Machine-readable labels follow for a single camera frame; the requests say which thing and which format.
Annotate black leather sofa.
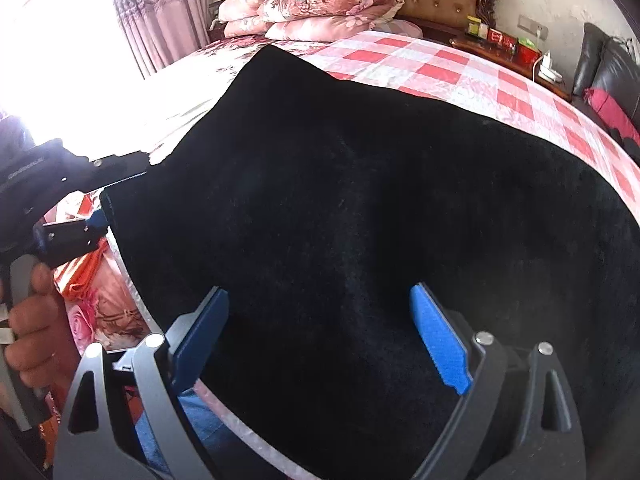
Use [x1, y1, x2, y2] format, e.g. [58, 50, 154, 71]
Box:
[571, 22, 640, 137]

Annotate black clothes pile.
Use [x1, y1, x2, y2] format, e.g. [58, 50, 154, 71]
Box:
[607, 129, 640, 153]

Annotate person's left hand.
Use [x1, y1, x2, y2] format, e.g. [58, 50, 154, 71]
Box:
[0, 262, 85, 397]

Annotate red and green box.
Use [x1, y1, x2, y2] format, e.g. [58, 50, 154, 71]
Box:
[517, 37, 542, 64]

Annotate pink patterned curtain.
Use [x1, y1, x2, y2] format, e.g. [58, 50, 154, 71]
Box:
[101, 0, 212, 79]

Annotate pink checked bed sheet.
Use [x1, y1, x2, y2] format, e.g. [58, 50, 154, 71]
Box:
[106, 29, 640, 480]

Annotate red cushion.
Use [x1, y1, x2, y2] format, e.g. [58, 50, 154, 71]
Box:
[583, 87, 640, 144]

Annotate wall socket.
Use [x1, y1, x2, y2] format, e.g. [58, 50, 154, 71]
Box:
[518, 15, 550, 39]

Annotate dark wooden nightstand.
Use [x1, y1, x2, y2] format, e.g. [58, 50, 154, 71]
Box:
[449, 34, 574, 104]

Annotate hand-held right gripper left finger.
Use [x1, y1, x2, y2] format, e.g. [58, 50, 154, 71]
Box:
[50, 286, 231, 480]

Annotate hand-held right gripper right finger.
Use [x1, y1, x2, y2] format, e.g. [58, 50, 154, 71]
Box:
[409, 282, 587, 480]

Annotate black pants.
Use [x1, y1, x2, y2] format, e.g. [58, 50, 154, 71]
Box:
[100, 44, 640, 480]

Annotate small pink pillow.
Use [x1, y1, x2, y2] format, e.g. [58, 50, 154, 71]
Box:
[372, 19, 425, 39]

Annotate white charger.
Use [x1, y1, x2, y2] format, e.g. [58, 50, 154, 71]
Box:
[532, 49, 564, 84]

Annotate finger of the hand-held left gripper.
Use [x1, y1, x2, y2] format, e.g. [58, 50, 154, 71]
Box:
[34, 207, 111, 267]
[60, 150, 152, 194]

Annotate red floral bed cover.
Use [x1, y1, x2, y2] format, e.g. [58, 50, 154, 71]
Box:
[44, 42, 263, 361]

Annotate person's blue jeans leg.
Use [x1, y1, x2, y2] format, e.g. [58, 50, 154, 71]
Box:
[134, 386, 237, 480]

